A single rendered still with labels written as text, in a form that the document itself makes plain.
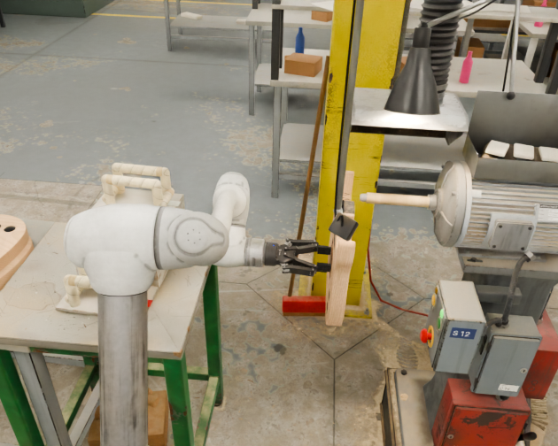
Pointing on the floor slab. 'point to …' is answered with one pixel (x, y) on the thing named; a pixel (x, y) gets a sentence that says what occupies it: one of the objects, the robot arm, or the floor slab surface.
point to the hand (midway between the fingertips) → (329, 258)
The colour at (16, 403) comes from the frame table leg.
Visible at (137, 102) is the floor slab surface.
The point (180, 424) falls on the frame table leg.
